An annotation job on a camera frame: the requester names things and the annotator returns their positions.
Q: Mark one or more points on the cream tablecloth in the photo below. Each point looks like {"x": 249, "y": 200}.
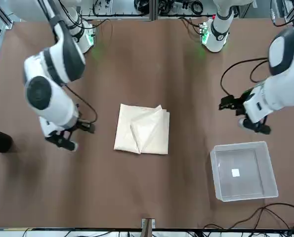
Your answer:
{"x": 146, "y": 128}

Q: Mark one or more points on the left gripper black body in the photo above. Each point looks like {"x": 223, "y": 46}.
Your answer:
{"x": 241, "y": 103}

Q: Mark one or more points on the aluminium camera post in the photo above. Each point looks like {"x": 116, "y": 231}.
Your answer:
{"x": 148, "y": 229}

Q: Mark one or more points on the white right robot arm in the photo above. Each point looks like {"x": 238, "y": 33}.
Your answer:
{"x": 55, "y": 108}

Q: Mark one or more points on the clear plastic box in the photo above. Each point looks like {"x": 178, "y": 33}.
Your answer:
{"x": 266, "y": 170}

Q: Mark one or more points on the white square sticker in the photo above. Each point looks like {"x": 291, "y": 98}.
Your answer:
{"x": 236, "y": 172}

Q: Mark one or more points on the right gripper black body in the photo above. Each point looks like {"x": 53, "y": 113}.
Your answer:
{"x": 79, "y": 124}

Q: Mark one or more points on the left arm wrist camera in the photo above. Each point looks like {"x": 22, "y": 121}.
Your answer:
{"x": 258, "y": 128}

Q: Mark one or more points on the aluminium corner post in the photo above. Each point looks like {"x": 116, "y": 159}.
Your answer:
{"x": 1, "y": 17}
{"x": 291, "y": 14}

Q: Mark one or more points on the aluminium rear post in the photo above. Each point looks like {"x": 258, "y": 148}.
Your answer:
{"x": 153, "y": 10}

